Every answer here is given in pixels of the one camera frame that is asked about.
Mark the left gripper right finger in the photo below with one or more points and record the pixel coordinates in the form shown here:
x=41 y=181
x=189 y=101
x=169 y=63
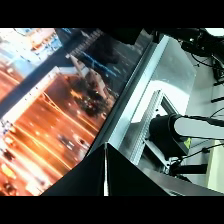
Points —
x=130 y=180

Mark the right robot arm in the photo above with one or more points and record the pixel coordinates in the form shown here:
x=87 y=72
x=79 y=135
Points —
x=200 y=128

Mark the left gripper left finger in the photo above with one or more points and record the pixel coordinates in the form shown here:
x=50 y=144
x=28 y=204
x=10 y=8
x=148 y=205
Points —
x=85 y=178

